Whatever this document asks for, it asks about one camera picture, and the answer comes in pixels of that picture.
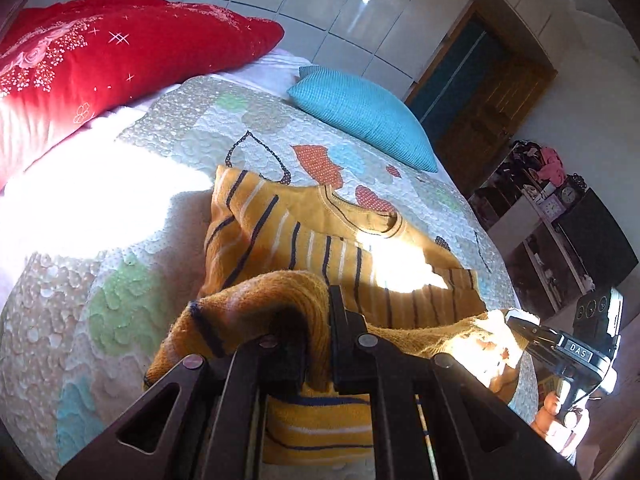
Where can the purple square clock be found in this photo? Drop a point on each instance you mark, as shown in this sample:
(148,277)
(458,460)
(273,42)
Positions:
(550,207)

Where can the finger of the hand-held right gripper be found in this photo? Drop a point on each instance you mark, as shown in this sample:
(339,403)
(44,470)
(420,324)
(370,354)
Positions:
(535,335)

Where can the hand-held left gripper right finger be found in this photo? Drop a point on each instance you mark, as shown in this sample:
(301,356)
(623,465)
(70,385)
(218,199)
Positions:
(345,340)

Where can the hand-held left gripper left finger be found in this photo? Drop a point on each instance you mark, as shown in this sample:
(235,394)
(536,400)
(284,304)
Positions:
(286,367)

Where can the blue textured pillow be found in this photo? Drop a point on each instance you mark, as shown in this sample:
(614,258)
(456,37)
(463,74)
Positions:
(367,112)

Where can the person's right hand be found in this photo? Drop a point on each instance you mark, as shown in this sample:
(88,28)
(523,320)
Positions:
(552,417)

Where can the pile of pink clothes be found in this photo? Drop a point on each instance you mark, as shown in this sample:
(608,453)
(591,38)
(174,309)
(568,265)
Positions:
(537,160)

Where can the white glossy wardrobe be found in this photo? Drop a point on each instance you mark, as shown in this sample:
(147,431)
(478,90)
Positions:
(350,10)

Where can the red embroidered pillow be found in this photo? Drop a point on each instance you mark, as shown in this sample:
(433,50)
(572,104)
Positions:
(95,67)

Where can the small round alarm clock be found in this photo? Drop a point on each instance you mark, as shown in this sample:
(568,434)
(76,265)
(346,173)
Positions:
(569,194)

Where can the patterned quilted bedspread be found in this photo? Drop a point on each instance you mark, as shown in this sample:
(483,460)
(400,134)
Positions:
(200,170)

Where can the white shelf unit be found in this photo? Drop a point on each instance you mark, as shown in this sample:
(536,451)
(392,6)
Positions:
(537,245)

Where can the black cabinet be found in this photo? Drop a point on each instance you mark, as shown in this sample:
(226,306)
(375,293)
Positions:
(597,240)

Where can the white bed sheet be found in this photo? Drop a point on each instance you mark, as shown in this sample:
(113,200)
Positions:
(100,195)

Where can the brown wooden door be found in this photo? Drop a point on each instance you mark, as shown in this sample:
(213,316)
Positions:
(480,105)

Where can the yellow striped sweater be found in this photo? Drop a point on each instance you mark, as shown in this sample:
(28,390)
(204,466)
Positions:
(325,260)

